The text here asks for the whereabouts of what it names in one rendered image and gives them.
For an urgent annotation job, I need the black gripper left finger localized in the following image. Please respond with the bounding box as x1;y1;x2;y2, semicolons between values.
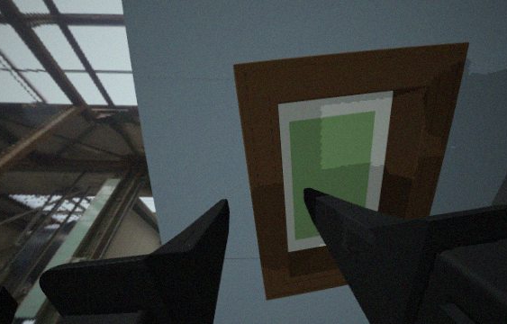
39;199;230;324

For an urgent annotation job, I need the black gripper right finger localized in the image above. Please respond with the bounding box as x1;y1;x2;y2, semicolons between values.
303;188;507;324

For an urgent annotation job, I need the brown picture frame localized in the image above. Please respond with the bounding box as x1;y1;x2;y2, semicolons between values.
233;41;469;300

